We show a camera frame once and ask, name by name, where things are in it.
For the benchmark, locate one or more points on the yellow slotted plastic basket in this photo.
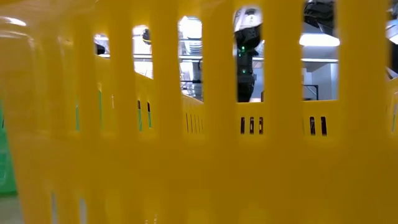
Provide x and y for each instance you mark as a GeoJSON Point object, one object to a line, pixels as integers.
{"type": "Point", "coordinates": [217, 171]}

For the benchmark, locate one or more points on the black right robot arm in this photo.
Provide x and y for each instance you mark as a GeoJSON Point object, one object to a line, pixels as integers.
{"type": "Point", "coordinates": [247, 37]}

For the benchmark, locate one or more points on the white ceiling light panel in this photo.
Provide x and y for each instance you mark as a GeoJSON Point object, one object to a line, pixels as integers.
{"type": "Point", "coordinates": [319, 40]}

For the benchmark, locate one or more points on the person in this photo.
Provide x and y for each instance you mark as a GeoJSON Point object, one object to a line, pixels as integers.
{"type": "Point", "coordinates": [146, 37]}

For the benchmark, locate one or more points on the black metal background frame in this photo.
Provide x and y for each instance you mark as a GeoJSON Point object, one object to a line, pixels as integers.
{"type": "Point", "coordinates": [317, 92]}

